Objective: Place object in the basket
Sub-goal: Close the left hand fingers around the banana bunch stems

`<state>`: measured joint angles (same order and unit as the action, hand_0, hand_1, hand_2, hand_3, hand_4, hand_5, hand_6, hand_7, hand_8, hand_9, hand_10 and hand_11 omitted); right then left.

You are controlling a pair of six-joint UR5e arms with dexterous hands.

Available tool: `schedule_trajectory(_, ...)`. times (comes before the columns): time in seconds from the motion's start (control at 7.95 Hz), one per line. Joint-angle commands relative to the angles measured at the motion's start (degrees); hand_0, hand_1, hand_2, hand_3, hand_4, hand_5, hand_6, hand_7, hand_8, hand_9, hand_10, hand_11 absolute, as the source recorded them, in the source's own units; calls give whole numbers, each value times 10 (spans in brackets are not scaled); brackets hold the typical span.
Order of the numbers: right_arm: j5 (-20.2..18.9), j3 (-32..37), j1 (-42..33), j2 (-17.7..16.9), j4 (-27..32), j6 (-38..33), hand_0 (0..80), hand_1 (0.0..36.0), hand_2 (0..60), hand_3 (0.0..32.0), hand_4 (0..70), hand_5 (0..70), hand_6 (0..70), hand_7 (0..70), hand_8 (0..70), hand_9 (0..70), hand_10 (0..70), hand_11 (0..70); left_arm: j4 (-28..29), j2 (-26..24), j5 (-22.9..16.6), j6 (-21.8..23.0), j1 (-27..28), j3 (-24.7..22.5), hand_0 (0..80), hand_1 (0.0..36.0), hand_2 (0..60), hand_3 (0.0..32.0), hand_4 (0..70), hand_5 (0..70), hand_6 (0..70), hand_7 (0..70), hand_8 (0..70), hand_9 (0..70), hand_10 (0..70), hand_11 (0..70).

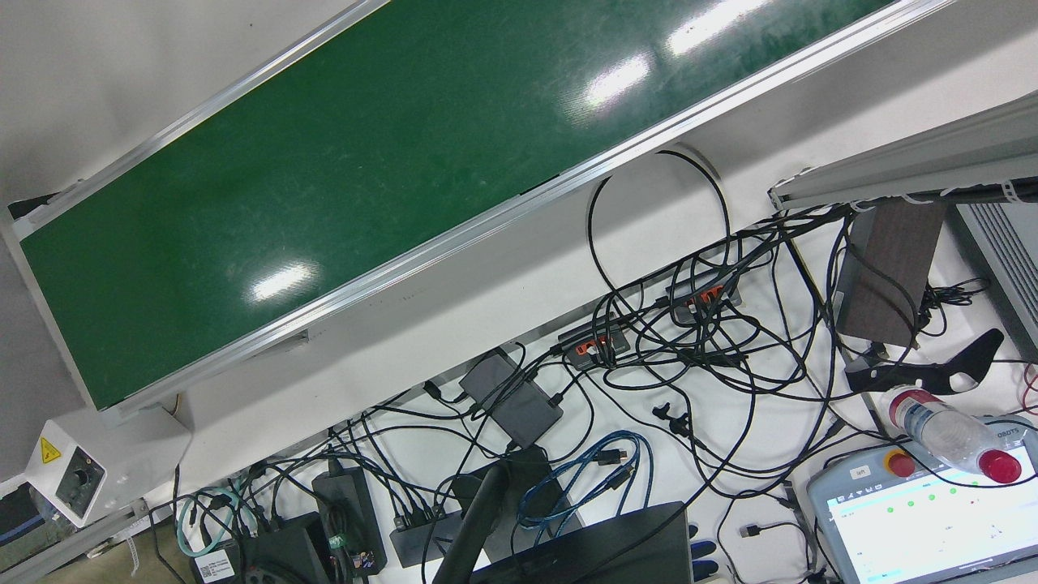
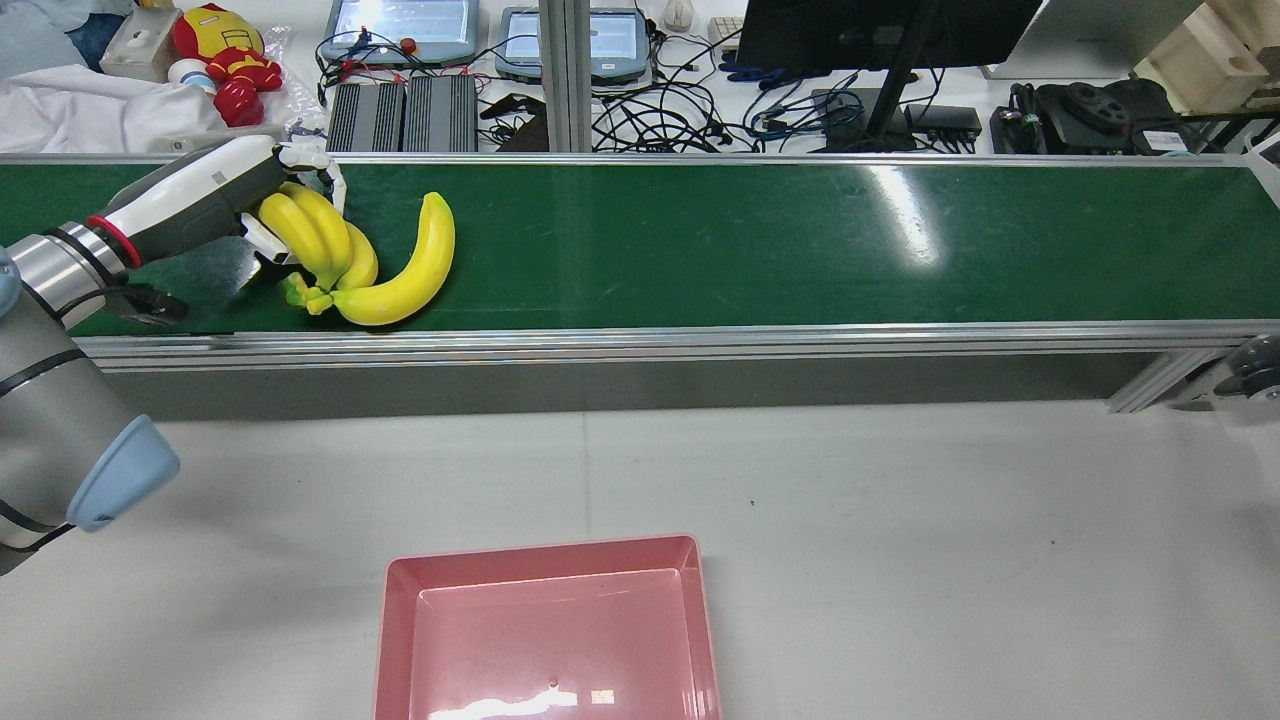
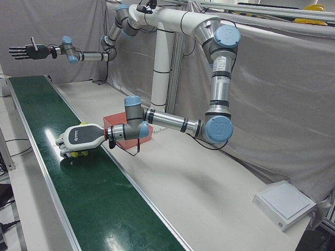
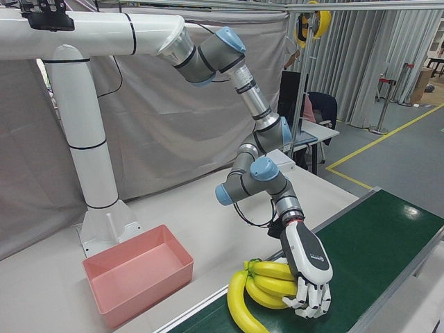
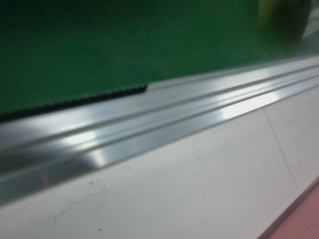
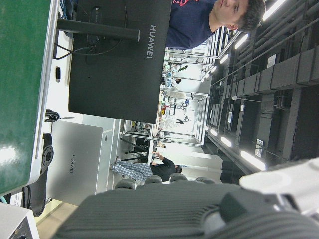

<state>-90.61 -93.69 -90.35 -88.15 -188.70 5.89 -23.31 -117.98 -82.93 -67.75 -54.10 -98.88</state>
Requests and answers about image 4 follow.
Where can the yellow banana bunch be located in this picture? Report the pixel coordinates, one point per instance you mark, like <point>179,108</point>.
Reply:
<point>267,284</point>

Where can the black camera on stand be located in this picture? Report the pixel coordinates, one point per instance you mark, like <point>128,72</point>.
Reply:
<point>48,21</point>

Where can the green conveyor belt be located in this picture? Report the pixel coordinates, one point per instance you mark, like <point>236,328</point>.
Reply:
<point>364,260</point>

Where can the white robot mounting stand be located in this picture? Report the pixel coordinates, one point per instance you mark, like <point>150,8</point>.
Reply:
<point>86,104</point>

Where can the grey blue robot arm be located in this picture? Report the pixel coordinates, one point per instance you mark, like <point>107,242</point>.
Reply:
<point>215,55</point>

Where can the silver stanchion post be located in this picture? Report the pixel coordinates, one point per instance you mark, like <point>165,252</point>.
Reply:
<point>408,86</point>
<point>384,104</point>

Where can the pink plastic basket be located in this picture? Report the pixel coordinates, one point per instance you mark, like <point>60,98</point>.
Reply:
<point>138,263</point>

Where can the grey backdrop cloth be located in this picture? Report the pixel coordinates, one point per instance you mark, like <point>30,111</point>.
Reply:
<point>166,121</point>

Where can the pleated grey curtain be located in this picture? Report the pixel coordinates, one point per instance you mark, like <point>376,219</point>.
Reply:
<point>354,69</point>

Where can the pink garment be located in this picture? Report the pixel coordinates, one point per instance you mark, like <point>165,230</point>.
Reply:
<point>308,111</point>

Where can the person in white shirt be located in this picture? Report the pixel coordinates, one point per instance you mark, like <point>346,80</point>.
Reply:
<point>291,48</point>

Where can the black office chair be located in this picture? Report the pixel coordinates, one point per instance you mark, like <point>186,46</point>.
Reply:
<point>324,104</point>

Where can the brown cardboard box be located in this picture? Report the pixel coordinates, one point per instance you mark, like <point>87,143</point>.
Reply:
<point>421,85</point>

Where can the white office desk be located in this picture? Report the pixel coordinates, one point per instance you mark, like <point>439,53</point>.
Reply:
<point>322,133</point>

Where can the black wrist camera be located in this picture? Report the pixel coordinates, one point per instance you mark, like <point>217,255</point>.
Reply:
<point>275,230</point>

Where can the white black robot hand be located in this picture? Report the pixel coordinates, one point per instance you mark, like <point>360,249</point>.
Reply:
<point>308,256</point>

